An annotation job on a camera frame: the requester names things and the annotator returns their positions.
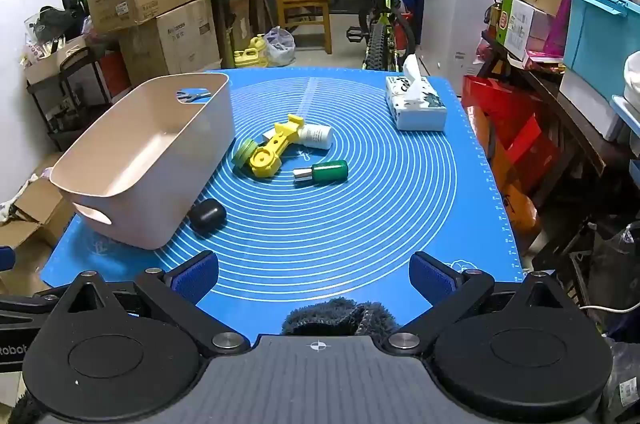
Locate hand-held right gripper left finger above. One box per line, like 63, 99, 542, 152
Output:
37, 251, 251, 357

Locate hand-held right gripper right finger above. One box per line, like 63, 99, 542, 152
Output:
385, 251, 583, 355

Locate black round cap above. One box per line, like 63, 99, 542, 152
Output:
187, 199, 228, 236

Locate beige plastic basket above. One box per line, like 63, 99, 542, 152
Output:
49, 72, 236, 251

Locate green round lid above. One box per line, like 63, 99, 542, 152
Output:
231, 139, 259, 169

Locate yellow plastic tool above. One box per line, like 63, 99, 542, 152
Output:
248, 114, 306, 179

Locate dark green small bottle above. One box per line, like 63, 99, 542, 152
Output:
292, 159, 349, 188

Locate white small bottle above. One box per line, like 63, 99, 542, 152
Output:
297, 123, 334, 150

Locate blue silicone mat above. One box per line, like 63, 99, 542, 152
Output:
39, 67, 525, 337

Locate dark fuzzy cloth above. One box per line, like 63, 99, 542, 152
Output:
281, 297, 399, 338

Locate black metal rack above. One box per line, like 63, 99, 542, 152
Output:
25, 47, 128, 152

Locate white tissue pack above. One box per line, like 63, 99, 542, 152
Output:
384, 54, 448, 131

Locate metal scissors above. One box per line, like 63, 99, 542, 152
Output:
176, 88, 212, 104

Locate box of small clutter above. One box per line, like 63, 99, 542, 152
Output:
21, 12, 93, 85

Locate dark wooden shelf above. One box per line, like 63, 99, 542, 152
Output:
481, 29, 623, 177

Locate yellow plastic jugs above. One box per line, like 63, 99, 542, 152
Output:
233, 33, 269, 68

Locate clear plastic bag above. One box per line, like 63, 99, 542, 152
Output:
262, 26, 297, 66

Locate black green bicycle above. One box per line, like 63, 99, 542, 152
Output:
327, 0, 419, 72

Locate white chest freezer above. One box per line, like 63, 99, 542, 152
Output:
417, 0, 504, 81

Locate green white carton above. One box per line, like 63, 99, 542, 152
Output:
499, 0, 553, 61

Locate dark side table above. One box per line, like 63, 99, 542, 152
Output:
204, 0, 267, 70

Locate blue storage bin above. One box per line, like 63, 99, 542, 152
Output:
563, 0, 640, 101

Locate white cable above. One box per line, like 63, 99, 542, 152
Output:
580, 303, 637, 314

